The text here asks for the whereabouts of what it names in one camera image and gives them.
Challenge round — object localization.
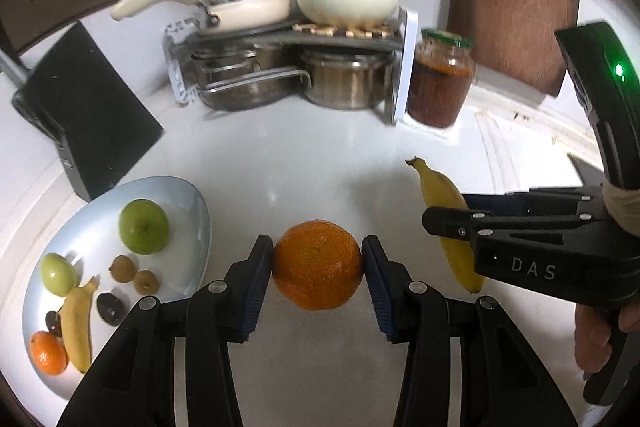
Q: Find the black knife block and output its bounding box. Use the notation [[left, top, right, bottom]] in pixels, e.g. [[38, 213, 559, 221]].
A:
[[11, 23, 163, 202]]

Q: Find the white metal shelf rack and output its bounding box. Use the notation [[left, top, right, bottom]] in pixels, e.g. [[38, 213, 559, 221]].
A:
[[163, 10, 418, 124]]

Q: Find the dark plum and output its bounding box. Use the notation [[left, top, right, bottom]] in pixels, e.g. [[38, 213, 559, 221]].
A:
[[96, 293, 127, 326]]

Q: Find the dark cherry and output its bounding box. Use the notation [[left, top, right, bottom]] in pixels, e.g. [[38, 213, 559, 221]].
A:
[[46, 310, 62, 338]]

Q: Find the cream saucepan with handle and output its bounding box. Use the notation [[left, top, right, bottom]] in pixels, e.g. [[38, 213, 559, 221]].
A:
[[111, 0, 291, 35]]

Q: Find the white paper under jar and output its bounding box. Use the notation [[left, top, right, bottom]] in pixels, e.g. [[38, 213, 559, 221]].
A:
[[399, 114, 460, 141]]

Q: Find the orange fruit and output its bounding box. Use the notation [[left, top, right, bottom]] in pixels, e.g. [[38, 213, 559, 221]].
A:
[[272, 220, 363, 311], [28, 331, 68, 376]]

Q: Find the large green apple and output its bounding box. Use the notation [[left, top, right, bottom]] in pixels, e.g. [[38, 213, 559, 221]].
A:
[[118, 199, 170, 255]]

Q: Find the light blue oval plate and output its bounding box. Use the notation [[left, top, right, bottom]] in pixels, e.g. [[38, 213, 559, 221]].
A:
[[22, 176, 212, 401]]

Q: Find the small yellow banana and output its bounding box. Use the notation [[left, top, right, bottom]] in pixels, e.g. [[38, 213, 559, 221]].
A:
[[58, 275, 100, 374]]

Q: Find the person right hand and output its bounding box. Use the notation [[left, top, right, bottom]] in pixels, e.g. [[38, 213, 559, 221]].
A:
[[574, 301, 640, 374]]

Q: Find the steel stock pot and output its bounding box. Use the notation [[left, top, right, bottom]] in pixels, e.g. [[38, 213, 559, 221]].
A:
[[299, 46, 396, 110]]

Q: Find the wooden trivet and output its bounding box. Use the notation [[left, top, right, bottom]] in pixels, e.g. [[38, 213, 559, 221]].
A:
[[292, 23, 397, 40]]

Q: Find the glass jar red sauce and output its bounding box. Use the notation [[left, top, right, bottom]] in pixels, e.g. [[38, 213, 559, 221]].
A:
[[407, 28, 475, 129]]

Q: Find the steel pot with handle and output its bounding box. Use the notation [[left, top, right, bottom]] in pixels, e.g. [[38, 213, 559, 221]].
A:
[[191, 46, 311, 112]]

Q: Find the small green apple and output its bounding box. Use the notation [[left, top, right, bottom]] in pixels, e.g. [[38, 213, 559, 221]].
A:
[[40, 253, 78, 297]]

